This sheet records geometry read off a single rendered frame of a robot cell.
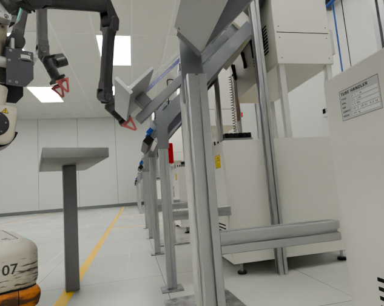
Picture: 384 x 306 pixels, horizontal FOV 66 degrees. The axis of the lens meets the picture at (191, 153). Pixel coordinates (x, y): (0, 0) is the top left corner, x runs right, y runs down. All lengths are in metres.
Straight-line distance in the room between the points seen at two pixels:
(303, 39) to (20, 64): 1.35
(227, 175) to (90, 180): 9.00
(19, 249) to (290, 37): 1.52
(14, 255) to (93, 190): 9.05
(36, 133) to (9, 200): 2.20
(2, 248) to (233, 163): 0.95
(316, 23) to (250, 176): 0.90
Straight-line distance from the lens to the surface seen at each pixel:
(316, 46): 1.78
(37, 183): 10.54
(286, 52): 1.67
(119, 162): 10.18
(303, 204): 1.54
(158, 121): 1.31
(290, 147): 1.53
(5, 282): 1.21
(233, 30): 1.66
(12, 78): 1.46
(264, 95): 1.49
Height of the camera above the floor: 0.41
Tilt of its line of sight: 7 degrees up
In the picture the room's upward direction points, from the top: 4 degrees counter-clockwise
